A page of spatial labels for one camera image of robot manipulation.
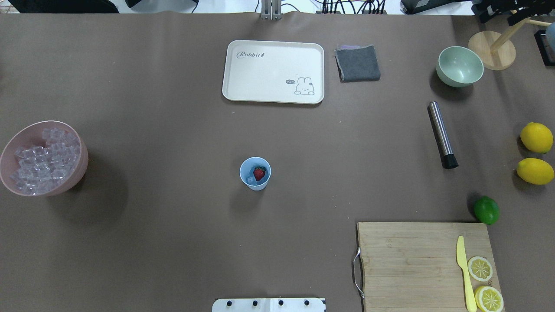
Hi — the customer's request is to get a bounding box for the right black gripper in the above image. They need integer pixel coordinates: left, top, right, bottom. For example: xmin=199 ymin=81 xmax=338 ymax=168
xmin=477 ymin=0 xmax=555 ymax=24

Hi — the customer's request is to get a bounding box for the steel muddler black tip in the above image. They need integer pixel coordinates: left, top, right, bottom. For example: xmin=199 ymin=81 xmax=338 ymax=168
xmin=428 ymin=101 xmax=459 ymax=169

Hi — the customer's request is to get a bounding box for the red strawberry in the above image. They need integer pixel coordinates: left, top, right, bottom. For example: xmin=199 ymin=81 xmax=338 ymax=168
xmin=252 ymin=166 xmax=266 ymax=182

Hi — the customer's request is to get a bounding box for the clear ice cube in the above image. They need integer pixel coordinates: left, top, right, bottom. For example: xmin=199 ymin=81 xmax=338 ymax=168
xmin=246 ymin=176 xmax=257 ymax=185

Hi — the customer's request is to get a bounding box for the wooden cup tree stand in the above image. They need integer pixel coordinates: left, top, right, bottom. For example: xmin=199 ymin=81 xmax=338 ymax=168
xmin=468 ymin=17 xmax=551 ymax=71

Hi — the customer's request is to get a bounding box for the light blue cup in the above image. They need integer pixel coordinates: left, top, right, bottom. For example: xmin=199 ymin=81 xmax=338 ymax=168
xmin=239 ymin=157 xmax=272 ymax=190

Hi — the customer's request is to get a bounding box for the pink bowl of ice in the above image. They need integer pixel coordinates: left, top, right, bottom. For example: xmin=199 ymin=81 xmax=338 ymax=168
xmin=1 ymin=120 xmax=89 ymax=197

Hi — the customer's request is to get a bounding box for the black framed wooden tray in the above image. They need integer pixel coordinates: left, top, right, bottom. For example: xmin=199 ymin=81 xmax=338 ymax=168
xmin=534 ymin=29 xmax=555 ymax=66

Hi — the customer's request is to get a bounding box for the light green bowl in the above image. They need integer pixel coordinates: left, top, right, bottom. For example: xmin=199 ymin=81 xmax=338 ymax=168
xmin=436 ymin=46 xmax=484 ymax=88

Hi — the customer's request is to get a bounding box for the yellow lemon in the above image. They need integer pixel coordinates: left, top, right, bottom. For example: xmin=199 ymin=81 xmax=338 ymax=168
xmin=520 ymin=122 xmax=554 ymax=153
xmin=516 ymin=158 xmax=555 ymax=185

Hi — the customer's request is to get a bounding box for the grey folded cloth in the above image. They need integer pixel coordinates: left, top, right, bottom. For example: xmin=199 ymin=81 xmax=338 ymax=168
xmin=334 ymin=44 xmax=381 ymax=82

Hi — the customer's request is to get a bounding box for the green lime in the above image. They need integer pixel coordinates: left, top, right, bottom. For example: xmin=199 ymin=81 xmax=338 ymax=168
xmin=473 ymin=196 xmax=500 ymax=225

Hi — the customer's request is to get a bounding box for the yellow plastic knife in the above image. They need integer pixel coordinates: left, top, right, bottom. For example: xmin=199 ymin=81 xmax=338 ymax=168
xmin=456 ymin=236 xmax=477 ymax=312

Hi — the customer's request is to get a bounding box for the lemon slice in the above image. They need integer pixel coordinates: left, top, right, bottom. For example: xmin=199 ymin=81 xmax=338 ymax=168
xmin=474 ymin=286 xmax=505 ymax=312
xmin=467 ymin=256 xmax=493 ymax=282

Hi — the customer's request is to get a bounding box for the beige rabbit tray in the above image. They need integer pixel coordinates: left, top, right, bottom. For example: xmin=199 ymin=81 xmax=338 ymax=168
xmin=222 ymin=40 xmax=325 ymax=104

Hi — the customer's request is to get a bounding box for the wooden cutting board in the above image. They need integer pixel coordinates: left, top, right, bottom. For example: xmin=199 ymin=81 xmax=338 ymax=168
xmin=356 ymin=222 xmax=495 ymax=312

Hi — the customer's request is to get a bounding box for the aluminium frame post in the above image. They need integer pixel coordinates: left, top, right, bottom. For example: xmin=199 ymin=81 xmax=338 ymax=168
xmin=260 ymin=0 xmax=283 ymax=20

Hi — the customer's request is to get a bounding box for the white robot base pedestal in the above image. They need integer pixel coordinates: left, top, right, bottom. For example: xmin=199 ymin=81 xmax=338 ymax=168
xmin=212 ymin=297 xmax=326 ymax=312

